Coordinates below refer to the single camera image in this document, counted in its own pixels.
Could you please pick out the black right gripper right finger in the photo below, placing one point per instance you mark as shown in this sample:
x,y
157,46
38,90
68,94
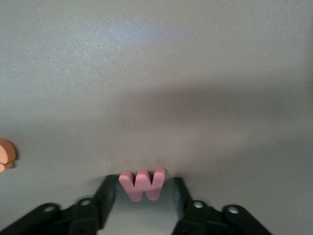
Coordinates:
x,y
182,200

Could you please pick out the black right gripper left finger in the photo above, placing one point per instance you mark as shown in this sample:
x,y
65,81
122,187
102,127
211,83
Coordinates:
x,y
105,200

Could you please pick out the pink foam letter w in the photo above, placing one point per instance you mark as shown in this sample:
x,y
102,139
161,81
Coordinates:
x,y
141,188

